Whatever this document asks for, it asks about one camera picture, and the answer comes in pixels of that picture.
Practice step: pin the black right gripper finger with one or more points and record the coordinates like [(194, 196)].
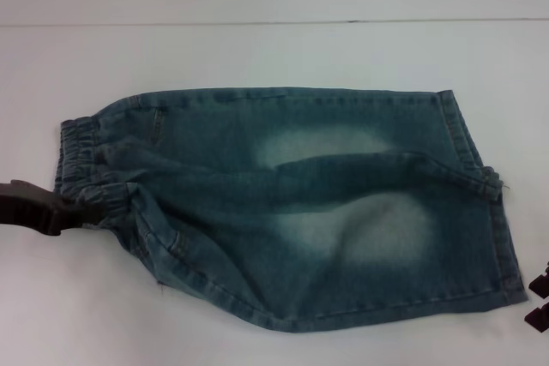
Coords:
[(542, 284), (540, 316)]

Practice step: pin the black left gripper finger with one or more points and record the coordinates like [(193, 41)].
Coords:
[(34, 207)]

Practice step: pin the blue denim shorts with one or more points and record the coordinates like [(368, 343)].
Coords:
[(257, 169)]

